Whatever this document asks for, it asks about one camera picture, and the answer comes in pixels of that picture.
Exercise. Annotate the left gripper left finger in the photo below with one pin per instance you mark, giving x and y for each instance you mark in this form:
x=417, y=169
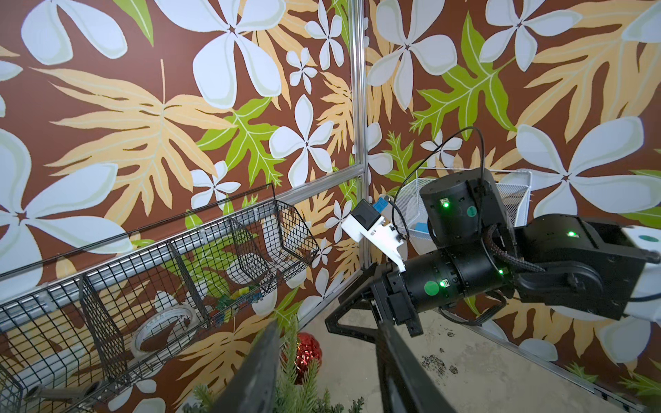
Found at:
x=252, y=389

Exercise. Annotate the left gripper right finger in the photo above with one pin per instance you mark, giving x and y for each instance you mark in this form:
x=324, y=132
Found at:
x=404, y=385

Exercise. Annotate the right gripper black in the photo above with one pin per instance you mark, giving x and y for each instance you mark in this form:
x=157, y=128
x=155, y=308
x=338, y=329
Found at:
x=382, y=290

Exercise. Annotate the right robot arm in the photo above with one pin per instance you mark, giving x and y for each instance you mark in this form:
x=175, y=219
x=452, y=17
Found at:
x=595, y=267

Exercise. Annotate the small green christmas tree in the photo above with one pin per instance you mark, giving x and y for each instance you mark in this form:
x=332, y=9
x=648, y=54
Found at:
x=289, y=397

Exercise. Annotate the blue object in basket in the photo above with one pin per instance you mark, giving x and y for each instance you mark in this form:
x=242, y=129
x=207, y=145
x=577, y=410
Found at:
x=421, y=227

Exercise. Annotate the white tape roll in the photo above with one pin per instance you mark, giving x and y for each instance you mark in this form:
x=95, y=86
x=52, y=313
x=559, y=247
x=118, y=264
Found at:
x=165, y=334

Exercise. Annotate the white mesh basket right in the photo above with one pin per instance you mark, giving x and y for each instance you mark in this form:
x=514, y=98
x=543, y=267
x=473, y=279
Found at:
x=514, y=191

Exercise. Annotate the black wire basket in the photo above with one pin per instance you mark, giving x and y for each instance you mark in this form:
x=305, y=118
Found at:
x=65, y=346

